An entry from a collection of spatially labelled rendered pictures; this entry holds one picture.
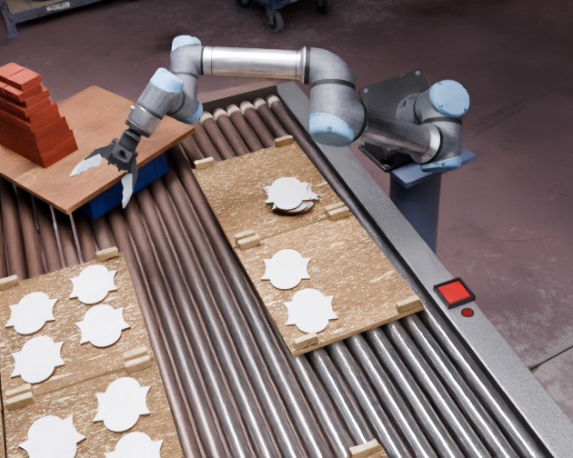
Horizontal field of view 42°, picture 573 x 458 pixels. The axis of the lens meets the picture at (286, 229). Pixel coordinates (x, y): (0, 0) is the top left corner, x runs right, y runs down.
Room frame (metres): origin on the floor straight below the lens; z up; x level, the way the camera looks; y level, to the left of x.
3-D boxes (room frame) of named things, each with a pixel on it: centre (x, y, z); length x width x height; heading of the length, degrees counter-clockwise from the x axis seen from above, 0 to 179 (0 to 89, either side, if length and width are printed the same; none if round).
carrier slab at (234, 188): (1.79, 0.05, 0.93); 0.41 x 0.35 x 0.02; 18
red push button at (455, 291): (1.30, -0.40, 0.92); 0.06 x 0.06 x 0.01; 17
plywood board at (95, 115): (2.00, 0.61, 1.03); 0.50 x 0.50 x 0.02; 47
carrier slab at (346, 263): (1.40, -0.08, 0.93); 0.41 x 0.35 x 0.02; 18
